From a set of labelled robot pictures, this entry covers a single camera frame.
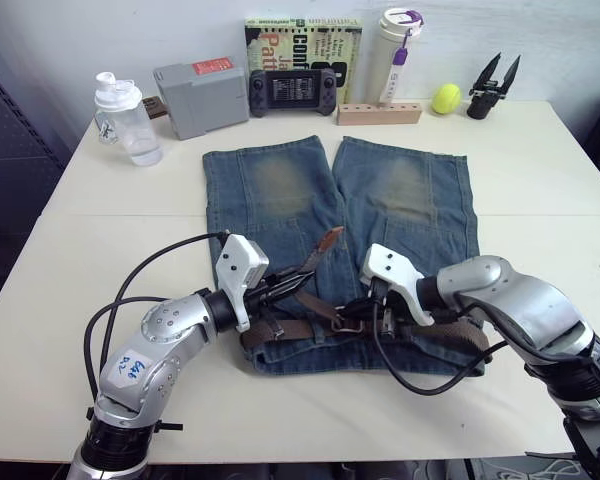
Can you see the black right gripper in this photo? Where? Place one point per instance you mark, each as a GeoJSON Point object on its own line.
{"type": "Point", "coordinates": [384, 306]}

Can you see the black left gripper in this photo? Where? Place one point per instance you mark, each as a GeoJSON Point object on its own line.
{"type": "Point", "coordinates": [263, 300]}

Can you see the brown braided belt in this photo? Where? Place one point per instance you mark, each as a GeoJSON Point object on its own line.
{"type": "Point", "coordinates": [295, 330]}

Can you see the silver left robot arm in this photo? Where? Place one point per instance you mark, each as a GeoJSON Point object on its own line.
{"type": "Point", "coordinates": [135, 360]}

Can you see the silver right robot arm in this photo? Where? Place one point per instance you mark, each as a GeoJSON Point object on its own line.
{"type": "Point", "coordinates": [525, 305]}

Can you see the blue denim shorts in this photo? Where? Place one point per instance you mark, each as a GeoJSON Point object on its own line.
{"type": "Point", "coordinates": [280, 200]}

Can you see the wooden block with holes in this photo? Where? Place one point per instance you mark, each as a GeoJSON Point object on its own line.
{"type": "Point", "coordinates": [380, 115]}

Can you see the dark handheld game console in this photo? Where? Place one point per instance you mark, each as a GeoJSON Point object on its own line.
{"type": "Point", "coordinates": [294, 92]}

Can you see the grey box with red label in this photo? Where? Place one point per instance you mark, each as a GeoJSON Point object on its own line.
{"type": "Point", "coordinates": [205, 105]}

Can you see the clear white-lidded water bottle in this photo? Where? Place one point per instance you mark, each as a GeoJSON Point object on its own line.
{"type": "Point", "coordinates": [135, 130]}

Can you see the small brown block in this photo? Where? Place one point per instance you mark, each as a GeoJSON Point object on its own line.
{"type": "Point", "coordinates": [154, 107]}

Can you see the yellow tennis ball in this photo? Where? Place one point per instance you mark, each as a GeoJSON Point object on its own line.
{"type": "Point", "coordinates": [446, 99]}

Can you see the yellow-green spiral book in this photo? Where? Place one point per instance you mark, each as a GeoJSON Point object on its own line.
{"type": "Point", "coordinates": [280, 45]}

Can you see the spare black two-finger gripper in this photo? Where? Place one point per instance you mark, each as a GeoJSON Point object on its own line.
{"type": "Point", "coordinates": [482, 102]}

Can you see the dark grey partition panel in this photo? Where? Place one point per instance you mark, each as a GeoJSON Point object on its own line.
{"type": "Point", "coordinates": [10, 165]}

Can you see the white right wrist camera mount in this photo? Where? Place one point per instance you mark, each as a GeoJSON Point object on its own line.
{"type": "Point", "coordinates": [392, 272]}

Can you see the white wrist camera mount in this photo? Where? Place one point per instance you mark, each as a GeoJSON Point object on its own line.
{"type": "Point", "coordinates": [392, 272]}
{"type": "Point", "coordinates": [237, 265]}

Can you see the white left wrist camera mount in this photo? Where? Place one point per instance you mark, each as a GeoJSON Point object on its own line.
{"type": "Point", "coordinates": [237, 265]}

